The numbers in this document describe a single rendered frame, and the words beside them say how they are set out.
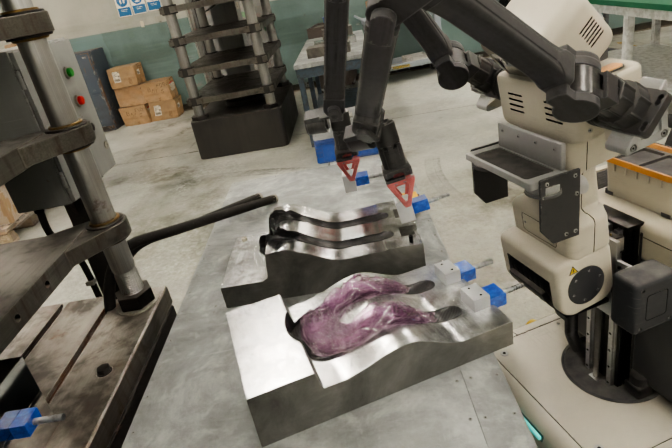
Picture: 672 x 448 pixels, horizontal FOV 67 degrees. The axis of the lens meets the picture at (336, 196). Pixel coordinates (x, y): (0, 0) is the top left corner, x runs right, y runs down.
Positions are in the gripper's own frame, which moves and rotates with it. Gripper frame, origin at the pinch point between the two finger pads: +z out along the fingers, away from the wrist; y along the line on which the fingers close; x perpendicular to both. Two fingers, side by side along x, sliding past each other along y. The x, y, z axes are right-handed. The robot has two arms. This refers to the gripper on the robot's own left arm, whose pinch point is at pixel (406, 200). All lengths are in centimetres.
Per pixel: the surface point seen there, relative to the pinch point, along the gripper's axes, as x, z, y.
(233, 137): -133, 4, -386
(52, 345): -95, 6, 7
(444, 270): 2.7, 12.2, 17.3
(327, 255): -22.0, 5.5, 5.1
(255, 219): -48, 4, -43
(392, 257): -7.3, 10.7, 5.8
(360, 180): -10.1, -1.7, -26.7
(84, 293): -198, 45, -162
